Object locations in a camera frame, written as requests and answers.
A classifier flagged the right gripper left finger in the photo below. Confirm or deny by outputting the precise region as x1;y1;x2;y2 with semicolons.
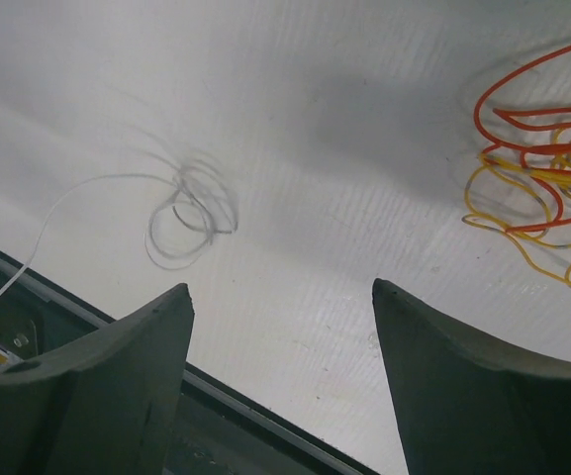
0;284;194;474

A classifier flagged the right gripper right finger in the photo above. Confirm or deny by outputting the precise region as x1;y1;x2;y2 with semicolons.
372;279;571;474

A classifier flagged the grey translucent wire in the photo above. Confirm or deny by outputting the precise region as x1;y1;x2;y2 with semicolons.
0;165;240;321

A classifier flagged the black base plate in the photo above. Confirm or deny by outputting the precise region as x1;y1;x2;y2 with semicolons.
0;251;366;474

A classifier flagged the yellow wire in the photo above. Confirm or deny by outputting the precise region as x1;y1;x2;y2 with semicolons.
461;121;571;297

